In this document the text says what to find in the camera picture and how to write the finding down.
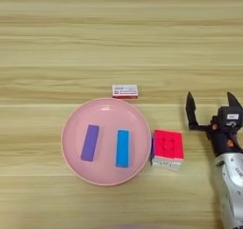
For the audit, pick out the blue rectangular block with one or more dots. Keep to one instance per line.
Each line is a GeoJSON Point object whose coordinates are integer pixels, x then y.
{"type": "Point", "coordinates": [122, 148]}

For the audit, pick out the purple rectangular block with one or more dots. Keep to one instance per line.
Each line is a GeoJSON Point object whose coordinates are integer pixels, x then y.
{"type": "Point", "coordinates": [89, 143]}

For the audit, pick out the black box with white label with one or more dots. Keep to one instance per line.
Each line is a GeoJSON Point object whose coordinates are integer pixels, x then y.
{"type": "Point", "coordinates": [230, 116]}

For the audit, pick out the Rubik's cube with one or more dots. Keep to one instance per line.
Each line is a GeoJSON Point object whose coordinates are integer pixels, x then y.
{"type": "Point", "coordinates": [169, 145]}

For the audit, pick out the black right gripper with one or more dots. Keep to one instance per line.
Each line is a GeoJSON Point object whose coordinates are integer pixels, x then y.
{"type": "Point", "coordinates": [223, 139]}

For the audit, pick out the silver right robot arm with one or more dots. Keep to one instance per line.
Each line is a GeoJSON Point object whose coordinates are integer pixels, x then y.
{"type": "Point", "coordinates": [231, 188]}

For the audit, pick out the small white red box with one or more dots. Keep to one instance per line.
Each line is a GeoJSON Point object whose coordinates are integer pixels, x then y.
{"type": "Point", "coordinates": [125, 91]}

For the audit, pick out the pink round plate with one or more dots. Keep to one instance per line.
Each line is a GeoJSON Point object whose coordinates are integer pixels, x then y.
{"type": "Point", "coordinates": [106, 172]}

